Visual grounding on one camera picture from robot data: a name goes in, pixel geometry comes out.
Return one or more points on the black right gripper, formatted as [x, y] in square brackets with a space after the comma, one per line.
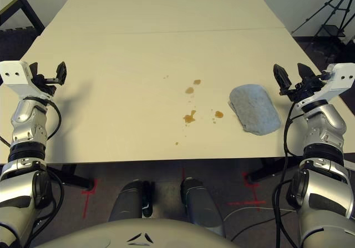
[305, 88]

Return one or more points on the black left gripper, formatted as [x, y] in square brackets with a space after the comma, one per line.
[45, 85]

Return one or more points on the light blue rag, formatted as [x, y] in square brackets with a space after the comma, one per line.
[253, 109]

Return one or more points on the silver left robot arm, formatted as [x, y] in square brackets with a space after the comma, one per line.
[26, 126]

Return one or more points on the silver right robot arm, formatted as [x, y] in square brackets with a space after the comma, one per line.
[324, 126]

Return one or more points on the black foam floor mat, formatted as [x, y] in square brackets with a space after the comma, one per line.
[14, 42]

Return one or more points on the black-framed side table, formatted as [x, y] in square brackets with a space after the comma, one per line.
[32, 13]

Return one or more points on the black tripod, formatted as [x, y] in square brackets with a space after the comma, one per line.
[332, 31]

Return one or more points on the brown liquid puddle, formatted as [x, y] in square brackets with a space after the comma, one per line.
[189, 90]
[197, 81]
[189, 117]
[219, 114]

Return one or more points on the black table foot bar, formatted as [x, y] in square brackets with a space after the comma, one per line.
[266, 170]
[75, 178]

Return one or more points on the grey left robot leg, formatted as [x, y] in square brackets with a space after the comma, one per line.
[124, 201]

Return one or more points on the grey robot leg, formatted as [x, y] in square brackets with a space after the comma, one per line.
[199, 203]
[124, 201]

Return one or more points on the grey right robot leg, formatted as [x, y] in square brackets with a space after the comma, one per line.
[199, 203]

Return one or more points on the grey robot torso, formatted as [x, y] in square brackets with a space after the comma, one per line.
[111, 237]

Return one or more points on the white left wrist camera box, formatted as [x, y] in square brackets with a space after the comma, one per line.
[14, 76]

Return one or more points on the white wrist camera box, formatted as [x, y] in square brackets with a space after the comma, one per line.
[14, 76]
[339, 78]

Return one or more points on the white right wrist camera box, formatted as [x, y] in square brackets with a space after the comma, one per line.
[339, 78]

